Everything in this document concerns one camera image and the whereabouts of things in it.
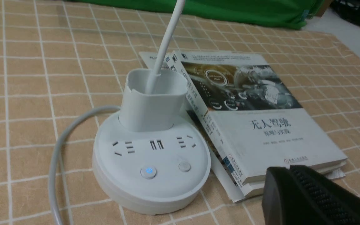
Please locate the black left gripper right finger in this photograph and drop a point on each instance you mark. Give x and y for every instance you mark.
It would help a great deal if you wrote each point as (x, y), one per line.
(337, 205)

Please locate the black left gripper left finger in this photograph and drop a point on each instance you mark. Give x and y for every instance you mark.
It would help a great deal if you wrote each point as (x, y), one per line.
(286, 200)

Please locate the white desk lamp base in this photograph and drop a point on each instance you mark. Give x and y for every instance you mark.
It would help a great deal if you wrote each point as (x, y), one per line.
(146, 157)

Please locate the white middle book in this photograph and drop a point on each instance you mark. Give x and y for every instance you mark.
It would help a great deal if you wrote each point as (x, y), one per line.
(248, 187)

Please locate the white book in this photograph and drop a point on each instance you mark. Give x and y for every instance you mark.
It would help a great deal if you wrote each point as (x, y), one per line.
(261, 125)
(248, 187)

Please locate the white top book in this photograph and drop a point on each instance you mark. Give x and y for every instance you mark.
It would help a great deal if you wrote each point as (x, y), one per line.
(261, 125)

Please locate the green cloth backdrop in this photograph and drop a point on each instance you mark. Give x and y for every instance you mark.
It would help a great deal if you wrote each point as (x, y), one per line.
(289, 14)

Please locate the beige grid-pattern tablecloth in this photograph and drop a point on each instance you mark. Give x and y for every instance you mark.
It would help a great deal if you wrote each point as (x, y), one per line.
(60, 59)

